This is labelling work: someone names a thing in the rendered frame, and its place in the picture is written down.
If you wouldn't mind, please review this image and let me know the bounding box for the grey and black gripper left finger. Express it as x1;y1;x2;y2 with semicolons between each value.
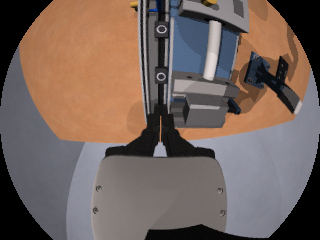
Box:
105;104;160;157

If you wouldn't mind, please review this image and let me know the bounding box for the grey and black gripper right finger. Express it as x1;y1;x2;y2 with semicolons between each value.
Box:
161;104;215;158

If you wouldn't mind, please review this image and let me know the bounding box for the grey flat bar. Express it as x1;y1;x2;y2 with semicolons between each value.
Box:
170;102;185;112
171;88;229;102

